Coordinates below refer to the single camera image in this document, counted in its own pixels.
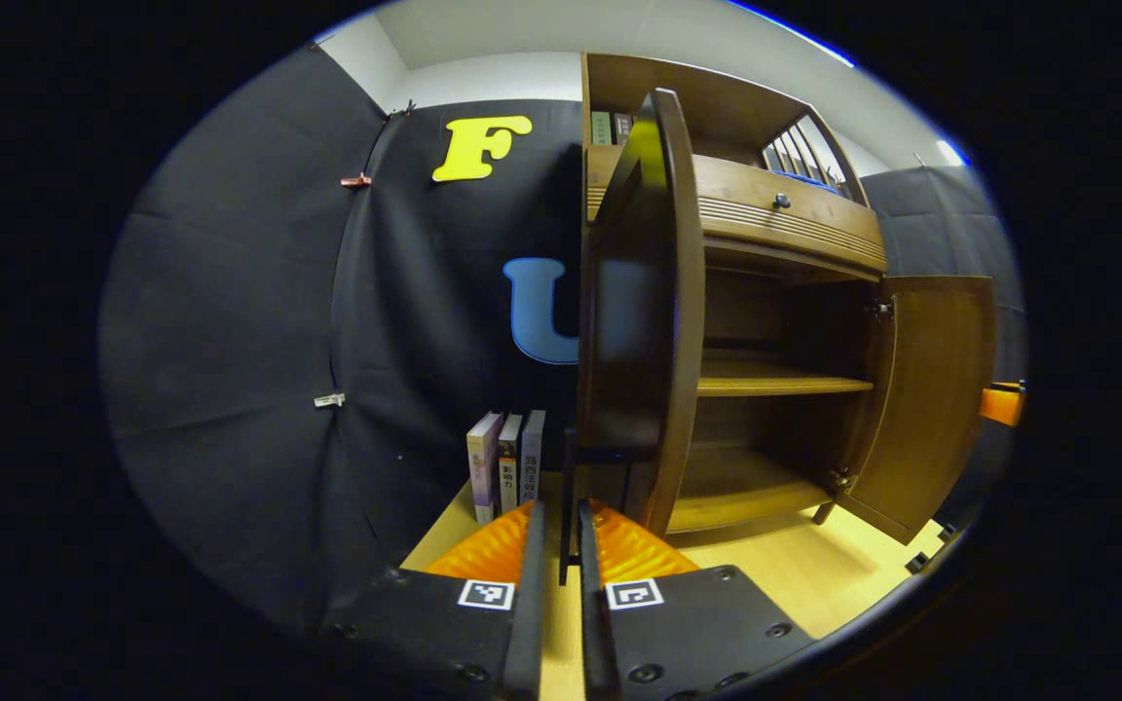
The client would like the grey lavender book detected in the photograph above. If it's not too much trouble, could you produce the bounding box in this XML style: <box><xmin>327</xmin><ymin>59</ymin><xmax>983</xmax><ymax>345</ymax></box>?
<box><xmin>519</xmin><ymin>409</ymin><xmax>547</xmax><ymax>507</ymax></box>

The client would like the wooden inner cabinet shelf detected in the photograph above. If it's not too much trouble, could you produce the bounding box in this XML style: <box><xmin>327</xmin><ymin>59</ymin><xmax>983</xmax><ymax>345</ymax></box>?
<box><xmin>697</xmin><ymin>360</ymin><xmax>874</xmax><ymax>397</ymax></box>

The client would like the wooden cabinet drawer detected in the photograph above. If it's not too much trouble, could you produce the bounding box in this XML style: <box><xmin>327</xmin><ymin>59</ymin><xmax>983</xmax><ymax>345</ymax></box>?
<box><xmin>585</xmin><ymin>144</ymin><xmax>888</xmax><ymax>274</ymax></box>

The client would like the black backdrop cloth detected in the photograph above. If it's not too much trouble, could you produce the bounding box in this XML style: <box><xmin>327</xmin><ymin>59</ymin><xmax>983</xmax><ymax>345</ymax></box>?
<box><xmin>98</xmin><ymin>44</ymin><xmax>1028</xmax><ymax>634</ymax></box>

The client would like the wooden cabinet door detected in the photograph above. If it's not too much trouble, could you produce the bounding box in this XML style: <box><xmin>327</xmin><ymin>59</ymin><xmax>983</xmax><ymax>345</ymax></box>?
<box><xmin>576</xmin><ymin>88</ymin><xmax>708</xmax><ymax>536</ymax></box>
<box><xmin>836</xmin><ymin>276</ymin><xmax>997</xmax><ymax>544</ymax></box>

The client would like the wooden double-door shoe cabinet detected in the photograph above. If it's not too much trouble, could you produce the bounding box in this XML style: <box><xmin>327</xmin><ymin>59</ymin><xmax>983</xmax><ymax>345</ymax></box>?
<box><xmin>576</xmin><ymin>52</ymin><xmax>998</xmax><ymax>546</ymax></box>

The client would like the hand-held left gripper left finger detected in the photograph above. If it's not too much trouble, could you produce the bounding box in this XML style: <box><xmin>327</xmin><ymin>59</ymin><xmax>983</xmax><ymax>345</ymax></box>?
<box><xmin>327</xmin><ymin>499</ymin><xmax>547</xmax><ymax>701</ymax></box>

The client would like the blue folded towel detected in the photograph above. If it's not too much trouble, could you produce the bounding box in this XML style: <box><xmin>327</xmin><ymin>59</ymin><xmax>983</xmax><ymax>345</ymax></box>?
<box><xmin>766</xmin><ymin>167</ymin><xmax>844</xmax><ymax>193</ymax></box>

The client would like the white lavender book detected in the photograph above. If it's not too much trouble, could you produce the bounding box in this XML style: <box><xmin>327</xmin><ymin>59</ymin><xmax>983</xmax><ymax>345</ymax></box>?
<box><xmin>467</xmin><ymin>411</ymin><xmax>505</xmax><ymax>527</ymax></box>

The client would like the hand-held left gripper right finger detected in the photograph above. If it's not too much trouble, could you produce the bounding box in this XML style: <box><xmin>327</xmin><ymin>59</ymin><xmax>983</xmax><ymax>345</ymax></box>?
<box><xmin>578</xmin><ymin>498</ymin><xmax>817</xmax><ymax>701</ymax></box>

